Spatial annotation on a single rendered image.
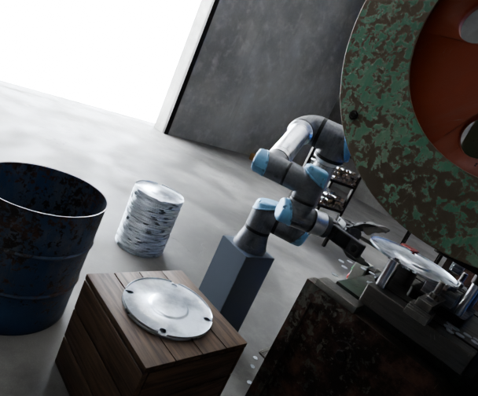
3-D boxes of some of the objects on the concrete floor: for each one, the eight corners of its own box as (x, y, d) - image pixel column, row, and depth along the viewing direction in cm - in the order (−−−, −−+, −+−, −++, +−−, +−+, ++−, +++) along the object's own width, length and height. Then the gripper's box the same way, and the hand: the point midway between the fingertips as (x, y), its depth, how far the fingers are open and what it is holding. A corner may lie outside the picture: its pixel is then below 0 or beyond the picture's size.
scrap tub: (-69, 272, 143) (-39, 153, 132) (48, 265, 176) (79, 170, 164) (-42, 352, 118) (-2, 214, 107) (87, 327, 151) (129, 219, 139)
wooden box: (54, 361, 130) (86, 273, 121) (150, 342, 157) (182, 269, 149) (101, 469, 104) (145, 368, 96) (206, 424, 132) (248, 342, 123)
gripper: (331, 193, 122) (384, 215, 127) (305, 243, 126) (357, 262, 131) (341, 203, 114) (397, 225, 119) (313, 255, 118) (368, 276, 123)
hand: (380, 248), depth 122 cm, fingers open, 13 cm apart
